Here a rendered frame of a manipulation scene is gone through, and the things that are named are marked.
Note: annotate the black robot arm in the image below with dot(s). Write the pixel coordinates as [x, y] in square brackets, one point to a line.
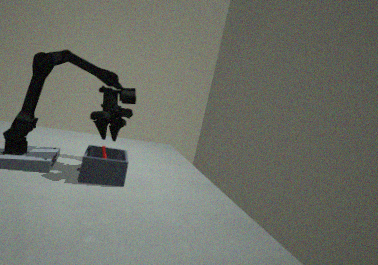
[43, 63]

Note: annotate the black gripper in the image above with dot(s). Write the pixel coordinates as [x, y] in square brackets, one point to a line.
[101, 120]

